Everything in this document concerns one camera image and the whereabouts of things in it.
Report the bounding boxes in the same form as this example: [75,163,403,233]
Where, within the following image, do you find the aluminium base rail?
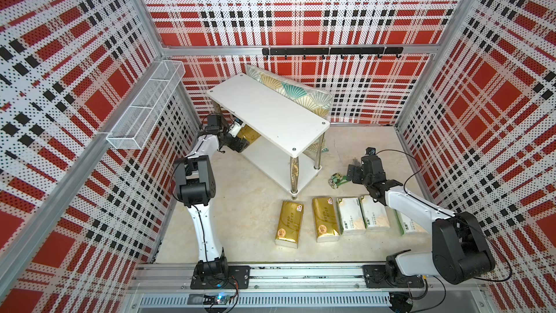
[122,262,497,312]

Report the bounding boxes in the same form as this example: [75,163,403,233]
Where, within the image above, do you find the green circuit board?
[203,294,234,306]

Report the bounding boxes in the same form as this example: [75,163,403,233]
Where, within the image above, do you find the black wall hook rail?
[261,46,404,57]

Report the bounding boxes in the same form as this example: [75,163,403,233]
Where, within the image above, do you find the gold tissue pack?
[312,197,340,243]
[275,201,305,249]
[237,125,261,144]

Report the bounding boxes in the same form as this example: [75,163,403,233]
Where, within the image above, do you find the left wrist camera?
[228,118,245,137]

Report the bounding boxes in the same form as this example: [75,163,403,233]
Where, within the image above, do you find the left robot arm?
[172,114,249,290]

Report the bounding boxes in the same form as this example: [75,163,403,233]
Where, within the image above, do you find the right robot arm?
[346,148,496,285]

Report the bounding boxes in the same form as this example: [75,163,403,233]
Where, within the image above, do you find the white wire mesh basket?
[107,60,185,150]

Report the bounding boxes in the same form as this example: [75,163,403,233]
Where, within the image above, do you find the white green tissue pack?
[359,195,390,231]
[395,211,427,236]
[337,197,366,236]

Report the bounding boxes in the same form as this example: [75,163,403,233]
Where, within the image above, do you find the white two-tier shelf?
[206,73,330,199]

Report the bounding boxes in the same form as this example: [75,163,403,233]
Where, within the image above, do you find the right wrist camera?
[365,147,376,156]

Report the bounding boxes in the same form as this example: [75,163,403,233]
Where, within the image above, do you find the fan pattern cushion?
[245,64,334,154]

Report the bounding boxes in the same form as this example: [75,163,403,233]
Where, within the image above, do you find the green sloth figure keychain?
[328,173,350,189]

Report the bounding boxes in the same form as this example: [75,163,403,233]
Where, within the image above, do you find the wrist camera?
[365,147,376,156]
[228,118,245,137]

